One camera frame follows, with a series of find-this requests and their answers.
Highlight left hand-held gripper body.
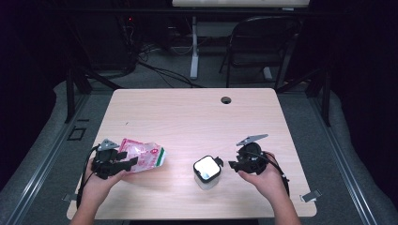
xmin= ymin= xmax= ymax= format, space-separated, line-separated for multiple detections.
xmin=91 ymin=139 xmax=126 ymax=181

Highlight black floor cables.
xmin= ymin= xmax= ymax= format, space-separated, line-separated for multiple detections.
xmin=137 ymin=43 xmax=205 ymax=89

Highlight black metal stand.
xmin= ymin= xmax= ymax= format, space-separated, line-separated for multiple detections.
xmin=64 ymin=65 xmax=123 ymax=124
xmin=276 ymin=67 xmax=332 ymax=128

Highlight white desk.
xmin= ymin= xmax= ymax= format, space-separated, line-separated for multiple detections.
xmin=172 ymin=0 xmax=311 ymax=82

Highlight black folding chair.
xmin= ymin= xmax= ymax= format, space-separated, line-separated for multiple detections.
xmin=219 ymin=15 xmax=303 ymax=90

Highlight clear container with black lid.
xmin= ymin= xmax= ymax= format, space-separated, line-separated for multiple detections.
xmin=192 ymin=155 xmax=224 ymax=191

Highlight metal floor rail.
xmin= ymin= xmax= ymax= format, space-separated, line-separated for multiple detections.
xmin=3 ymin=93 xmax=92 ymax=225
xmin=308 ymin=93 xmax=379 ymax=225

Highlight person's right hand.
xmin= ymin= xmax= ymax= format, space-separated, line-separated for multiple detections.
xmin=238 ymin=152 xmax=289 ymax=201

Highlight hand-held gripper cable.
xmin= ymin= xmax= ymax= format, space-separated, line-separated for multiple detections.
xmin=76 ymin=144 xmax=100 ymax=209
xmin=247 ymin=151 xmax=290 ymax=198

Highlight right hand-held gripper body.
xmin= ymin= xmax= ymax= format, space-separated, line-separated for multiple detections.
xmin=236 ymin=134 xmax=269 ymax=176

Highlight left hand-held gripper cable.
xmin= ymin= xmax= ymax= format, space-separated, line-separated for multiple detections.
xmin=76 ymin=144 xmax=100 ymax=209

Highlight pink plastic bag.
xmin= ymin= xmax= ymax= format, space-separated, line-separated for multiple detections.
xmin=118 ymin=138 xmax=167 ymax=173

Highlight right hand-held gripper cable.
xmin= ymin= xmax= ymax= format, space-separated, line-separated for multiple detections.
xmin=247 ymin=151 xmax=290 ymax=198

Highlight grey metal table clip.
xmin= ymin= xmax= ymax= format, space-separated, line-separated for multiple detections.
xmin=299 ymin=189 xmax=323 ymax=203
xmin=61 ymin=192 xmax=79 ymax=203

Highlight black computer tower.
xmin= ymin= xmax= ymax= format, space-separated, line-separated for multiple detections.
xmin=78 ymin=12 xmax=139 ymax=71

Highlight person's left hand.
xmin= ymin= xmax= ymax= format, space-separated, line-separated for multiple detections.
xmin=83 ymin=158 xmax=131 ymax=204

